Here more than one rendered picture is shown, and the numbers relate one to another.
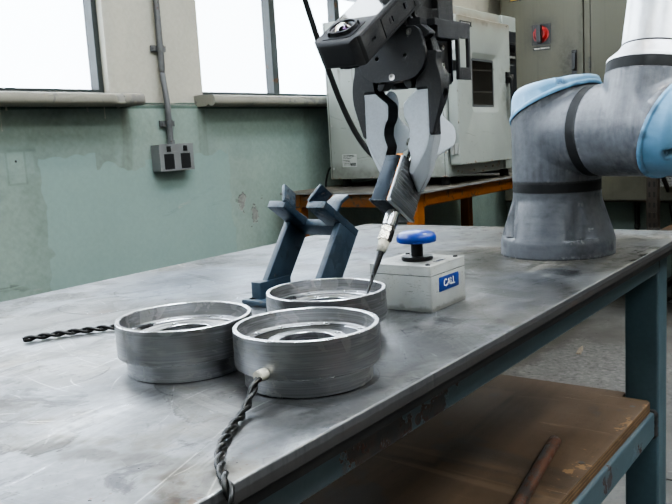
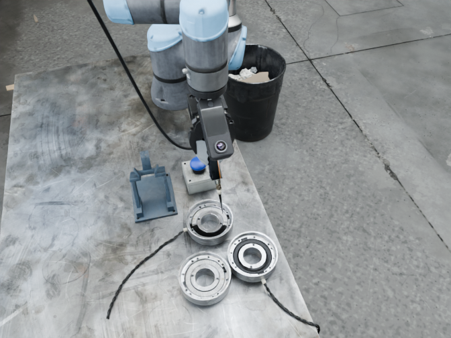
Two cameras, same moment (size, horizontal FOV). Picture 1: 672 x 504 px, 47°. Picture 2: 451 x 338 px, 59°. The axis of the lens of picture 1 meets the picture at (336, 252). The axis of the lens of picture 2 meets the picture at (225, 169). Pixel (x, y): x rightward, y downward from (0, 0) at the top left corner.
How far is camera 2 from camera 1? 0.79 m
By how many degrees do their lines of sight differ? 60
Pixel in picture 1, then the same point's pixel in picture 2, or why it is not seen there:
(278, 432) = (289, 295)
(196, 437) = (276, 314)
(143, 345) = (217, 298)
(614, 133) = not seen: hidden behind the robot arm
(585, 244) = not seen: hidden behind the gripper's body
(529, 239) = (176, 102)
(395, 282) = (200, 185)
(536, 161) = (174, 70)
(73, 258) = not seen: outside the picture
